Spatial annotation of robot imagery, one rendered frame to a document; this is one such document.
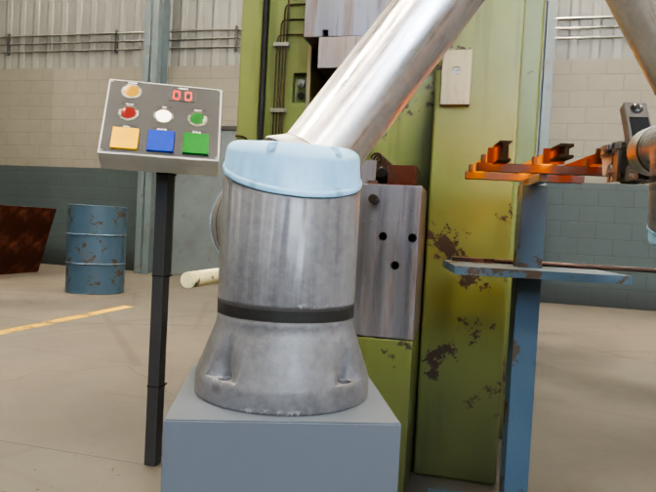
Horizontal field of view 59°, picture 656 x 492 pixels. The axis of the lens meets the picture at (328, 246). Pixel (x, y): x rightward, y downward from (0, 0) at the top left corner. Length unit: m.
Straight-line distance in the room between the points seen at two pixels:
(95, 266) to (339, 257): 5.63
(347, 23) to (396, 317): 0.90
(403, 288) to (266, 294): 1.14
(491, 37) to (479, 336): 0.93
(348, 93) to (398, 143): 1.46
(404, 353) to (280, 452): 1.18
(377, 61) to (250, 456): 0.53
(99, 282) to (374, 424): 5.69
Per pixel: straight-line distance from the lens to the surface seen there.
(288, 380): 0.57
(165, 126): 1.82
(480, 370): 1.92
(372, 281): 1.70
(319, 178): 0.57
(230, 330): 0.60
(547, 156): 1.41
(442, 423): 1.97
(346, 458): 0.58
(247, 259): 0.58
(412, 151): 2.25
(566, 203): 7.72
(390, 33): 0.85
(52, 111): 10.04
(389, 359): 1.73
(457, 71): 1.93
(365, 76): 0.82
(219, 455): 0.57
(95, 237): 6.15
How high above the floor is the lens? 0.78
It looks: 2 degrees down
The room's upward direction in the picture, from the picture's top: 3 degrees clockwise
